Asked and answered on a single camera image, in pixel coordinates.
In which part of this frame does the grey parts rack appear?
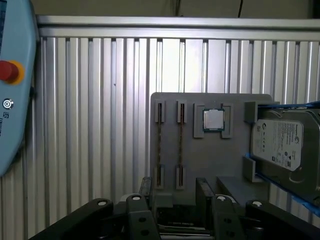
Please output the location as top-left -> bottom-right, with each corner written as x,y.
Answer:
149,92 -> 281,240

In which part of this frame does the blue disk carrier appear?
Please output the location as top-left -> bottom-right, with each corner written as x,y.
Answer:
243,101 -> 320,213

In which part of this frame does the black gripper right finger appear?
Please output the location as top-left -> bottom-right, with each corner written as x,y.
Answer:
196,177 -> 320,240

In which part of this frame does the RAM memory stick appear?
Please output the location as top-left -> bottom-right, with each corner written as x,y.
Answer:
177,102 -> 186,188
156,102 -> 164,188

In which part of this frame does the silver hard disk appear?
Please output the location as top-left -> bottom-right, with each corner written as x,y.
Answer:
249,108 -> 320,201

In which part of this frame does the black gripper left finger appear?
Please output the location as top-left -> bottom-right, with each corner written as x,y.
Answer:
27,176 -> 161,240

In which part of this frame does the silver CPU chip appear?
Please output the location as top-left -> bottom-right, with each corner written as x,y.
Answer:
201,108 -> 226,132

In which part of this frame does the pale blue teach pendant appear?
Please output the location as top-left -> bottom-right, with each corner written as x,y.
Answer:
0,0 -> 40,177

